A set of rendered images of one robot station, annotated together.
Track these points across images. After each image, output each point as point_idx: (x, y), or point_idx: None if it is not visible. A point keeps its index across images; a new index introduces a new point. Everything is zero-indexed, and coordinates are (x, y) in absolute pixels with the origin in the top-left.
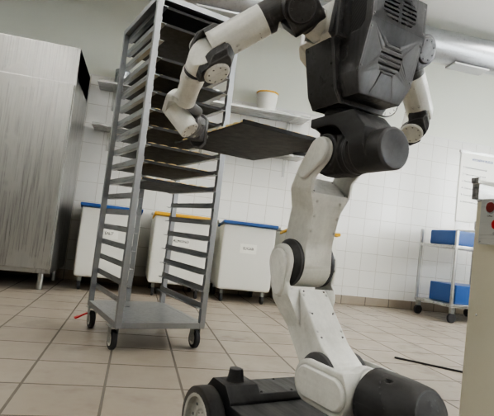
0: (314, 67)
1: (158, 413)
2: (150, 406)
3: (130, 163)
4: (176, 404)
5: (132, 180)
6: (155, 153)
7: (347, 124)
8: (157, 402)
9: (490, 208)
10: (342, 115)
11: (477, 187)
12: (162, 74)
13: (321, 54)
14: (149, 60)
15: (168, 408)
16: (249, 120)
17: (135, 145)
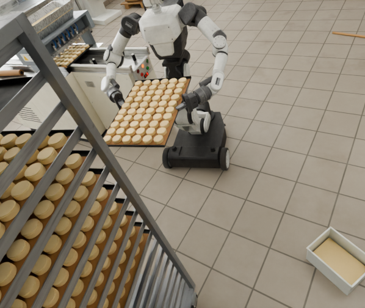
0: (182, 38)
1: (221, 197)
2: (220, 203)
3: (127, 270)
4: (208, 203)
5: (144, 258)
6: None
7: (185, 54)
8: (215, 206)
9: (138, 71)
10: (184, 52)
11: (131, 68)
12: (75, 153)
13: (184, 32)
14: (96, 137)
15: (215, 200)
16: (187, 76)
17: (123, 247)
